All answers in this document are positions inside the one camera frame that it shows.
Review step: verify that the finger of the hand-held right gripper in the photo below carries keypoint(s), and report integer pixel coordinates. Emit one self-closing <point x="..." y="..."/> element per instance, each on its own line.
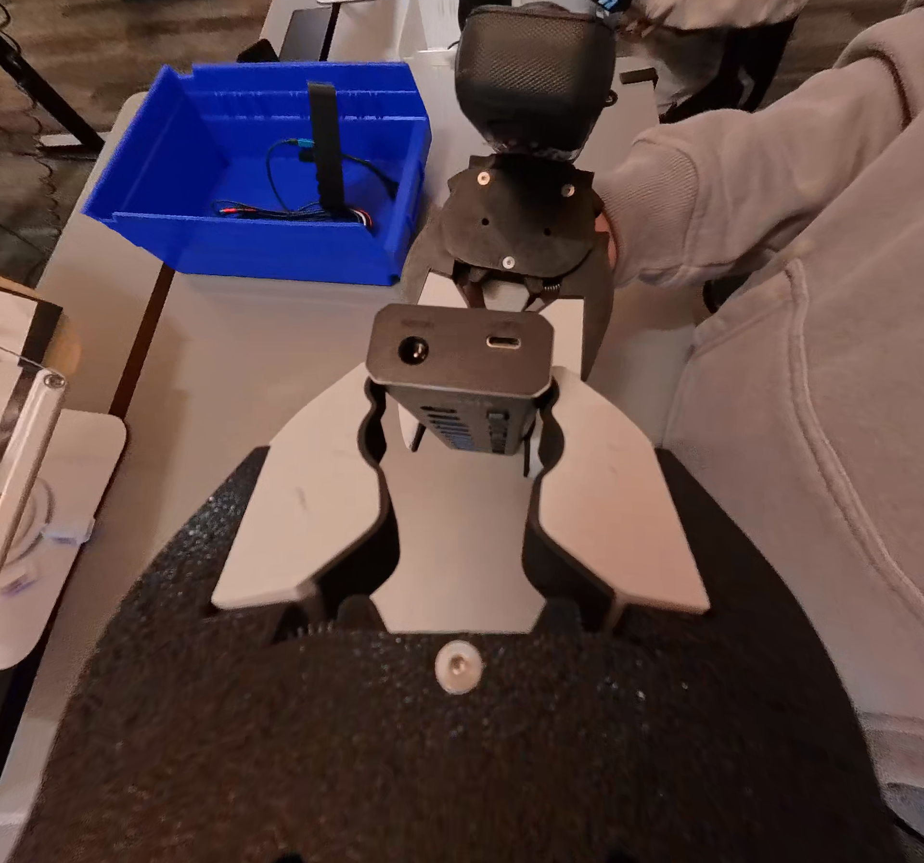
<point x="442" y="291"/>
<point x="569" y="333"/>

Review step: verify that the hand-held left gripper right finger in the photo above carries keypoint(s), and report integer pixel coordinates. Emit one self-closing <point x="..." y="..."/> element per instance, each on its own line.
<point x="621" y="509"/>

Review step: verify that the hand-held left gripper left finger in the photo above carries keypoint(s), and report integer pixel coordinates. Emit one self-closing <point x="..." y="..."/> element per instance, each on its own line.
<point x="303" y="502"/>

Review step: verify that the black usb hub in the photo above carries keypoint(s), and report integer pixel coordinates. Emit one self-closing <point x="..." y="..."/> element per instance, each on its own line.
<point x="462" y="361"/>

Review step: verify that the person's right forearm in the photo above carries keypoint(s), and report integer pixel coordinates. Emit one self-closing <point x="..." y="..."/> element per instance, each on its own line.
<point x="758" y="156"/>

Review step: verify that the person's right hand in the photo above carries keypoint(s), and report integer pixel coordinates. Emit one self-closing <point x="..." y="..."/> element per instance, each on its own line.
<point x="611" y="246"/>

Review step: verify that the small black block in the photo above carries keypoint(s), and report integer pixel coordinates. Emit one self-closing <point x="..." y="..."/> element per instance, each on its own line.
<point x="637" y="76"/>

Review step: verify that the black rectangular device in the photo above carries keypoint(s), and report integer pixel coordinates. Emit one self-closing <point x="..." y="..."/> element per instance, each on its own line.
<point x="328" y="148"/>

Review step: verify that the person's grey hoodie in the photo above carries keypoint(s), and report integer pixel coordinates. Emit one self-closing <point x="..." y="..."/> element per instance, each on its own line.
<point x="830" y="459"/>

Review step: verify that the white paper box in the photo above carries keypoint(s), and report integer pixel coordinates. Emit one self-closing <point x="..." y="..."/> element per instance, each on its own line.
<point x="433" y="19"/>

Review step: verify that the dark grey tablet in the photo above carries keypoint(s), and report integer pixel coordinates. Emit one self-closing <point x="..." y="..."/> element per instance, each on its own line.
<point x="307" y="37"/>

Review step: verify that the blue plastic bin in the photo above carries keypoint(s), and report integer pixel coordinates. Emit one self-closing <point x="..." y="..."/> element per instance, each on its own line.
<point x="180" y="156"/>

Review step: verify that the black flat device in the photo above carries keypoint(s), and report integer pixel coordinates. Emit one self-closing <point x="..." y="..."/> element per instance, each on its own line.
<point x="258" y="51"/>

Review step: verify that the black metal frame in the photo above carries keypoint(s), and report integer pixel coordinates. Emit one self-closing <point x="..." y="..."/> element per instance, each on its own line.
<point x="50" y="94"/>

